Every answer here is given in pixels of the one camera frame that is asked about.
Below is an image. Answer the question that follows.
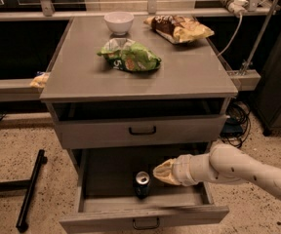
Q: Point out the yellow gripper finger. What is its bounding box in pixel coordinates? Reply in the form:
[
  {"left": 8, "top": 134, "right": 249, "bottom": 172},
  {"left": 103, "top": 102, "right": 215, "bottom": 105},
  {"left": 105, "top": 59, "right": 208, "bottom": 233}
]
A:
[
  {"left": 153, "top": 167, "right": 180, "bottom": 185},
  {"left": 153, "top": 159, "right": 175, "bottom": 176}
]

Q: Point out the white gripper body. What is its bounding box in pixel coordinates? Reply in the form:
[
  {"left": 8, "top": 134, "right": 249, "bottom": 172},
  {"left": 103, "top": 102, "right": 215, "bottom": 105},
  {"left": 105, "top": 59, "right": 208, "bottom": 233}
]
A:
[{"left": 172, "top": 155, "right": 197, "bottom": 186}]

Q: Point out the blue pepsi can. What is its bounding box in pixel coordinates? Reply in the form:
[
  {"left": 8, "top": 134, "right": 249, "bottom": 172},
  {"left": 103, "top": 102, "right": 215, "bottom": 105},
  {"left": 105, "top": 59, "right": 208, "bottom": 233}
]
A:
[{"left": 134, "top": 172, "right": 151, "bottom": 199}]

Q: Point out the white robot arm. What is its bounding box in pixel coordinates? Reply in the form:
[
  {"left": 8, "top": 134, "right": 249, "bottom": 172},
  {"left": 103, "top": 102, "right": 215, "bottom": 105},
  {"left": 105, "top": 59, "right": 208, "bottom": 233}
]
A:
[{"left": 153, "top": 143, "right": 281, "bottom": 201}]

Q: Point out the grey top drawer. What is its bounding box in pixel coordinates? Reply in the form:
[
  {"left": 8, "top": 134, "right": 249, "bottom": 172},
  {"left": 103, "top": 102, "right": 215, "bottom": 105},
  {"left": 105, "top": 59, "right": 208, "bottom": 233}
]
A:
[{"left": 55, "top": 115, "right": 226, "bottom": 149}]

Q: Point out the open middle drawer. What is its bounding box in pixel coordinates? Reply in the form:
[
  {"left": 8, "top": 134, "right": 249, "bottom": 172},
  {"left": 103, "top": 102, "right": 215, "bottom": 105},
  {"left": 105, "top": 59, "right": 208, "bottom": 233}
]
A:
[{"left": 60, "top": 144, "right": 229, "bottom": 234}]

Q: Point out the grey drawer cabinet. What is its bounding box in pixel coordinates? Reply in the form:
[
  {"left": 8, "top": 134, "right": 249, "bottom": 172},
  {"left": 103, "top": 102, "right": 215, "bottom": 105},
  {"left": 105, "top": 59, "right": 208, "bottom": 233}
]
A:
[{"left": 39, "top": 15, "right": 239, "bottom": 234}]

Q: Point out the green chip bag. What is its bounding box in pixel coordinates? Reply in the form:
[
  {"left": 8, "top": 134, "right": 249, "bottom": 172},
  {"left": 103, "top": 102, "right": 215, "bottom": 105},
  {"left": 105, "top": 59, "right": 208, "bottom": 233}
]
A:
[{"left": 97, "top": 38, "right": 162, "bottom": 72}]

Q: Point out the brown yellow chip bag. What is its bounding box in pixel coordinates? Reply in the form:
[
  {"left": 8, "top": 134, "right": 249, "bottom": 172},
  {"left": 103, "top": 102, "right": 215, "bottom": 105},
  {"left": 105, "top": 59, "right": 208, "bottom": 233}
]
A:
[{"left": 143, "top": 16, "right": 215, "bottom": 44}]

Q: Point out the white ceramic bowl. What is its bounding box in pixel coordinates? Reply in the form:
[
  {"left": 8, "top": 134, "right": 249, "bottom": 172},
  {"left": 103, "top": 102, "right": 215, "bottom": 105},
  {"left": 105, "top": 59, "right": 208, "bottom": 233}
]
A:
[{"left": 103, "top": 12, "right": 134, "bottom": 35}]

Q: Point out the black metal floor stand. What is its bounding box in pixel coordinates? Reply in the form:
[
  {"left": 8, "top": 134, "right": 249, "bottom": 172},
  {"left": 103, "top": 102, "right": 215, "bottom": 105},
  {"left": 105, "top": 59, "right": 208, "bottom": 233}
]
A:
[{"left": 0, "top": 149, "right": 48, "bottom": 233}]

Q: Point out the white power strip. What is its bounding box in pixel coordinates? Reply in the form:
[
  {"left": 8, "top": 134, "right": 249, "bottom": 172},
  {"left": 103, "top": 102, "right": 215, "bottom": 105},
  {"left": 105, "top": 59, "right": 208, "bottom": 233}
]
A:
[{"left": 219, "top": 0, "right": 248, "bottom": 17}]

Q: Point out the black cable bundle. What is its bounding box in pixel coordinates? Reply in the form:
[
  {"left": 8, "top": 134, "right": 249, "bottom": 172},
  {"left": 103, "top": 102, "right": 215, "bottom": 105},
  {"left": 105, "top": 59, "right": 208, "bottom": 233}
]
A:
[{"left": 218, "top": 100, "right": 252, "bottom": 149}]

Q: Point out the yellow snack bag on rail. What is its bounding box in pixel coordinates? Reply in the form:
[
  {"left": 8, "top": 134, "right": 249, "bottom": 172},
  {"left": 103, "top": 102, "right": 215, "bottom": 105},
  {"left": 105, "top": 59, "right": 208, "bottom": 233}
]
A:
[{"left": 30, "top": 72, "right": 50, "bottom": 89}]

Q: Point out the white power cable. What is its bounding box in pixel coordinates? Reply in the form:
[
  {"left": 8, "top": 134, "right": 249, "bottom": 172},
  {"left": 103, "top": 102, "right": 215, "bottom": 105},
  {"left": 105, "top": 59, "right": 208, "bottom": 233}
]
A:
[{"left": 216, "top": 13, "right": 244, "bottom": 58}]

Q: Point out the grey metal rail frame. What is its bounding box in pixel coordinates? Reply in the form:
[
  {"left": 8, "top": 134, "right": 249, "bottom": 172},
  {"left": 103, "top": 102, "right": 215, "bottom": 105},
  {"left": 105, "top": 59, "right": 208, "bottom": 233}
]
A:
[{"left": 0, "top": 0, "right": 281, "bottom": 101}]

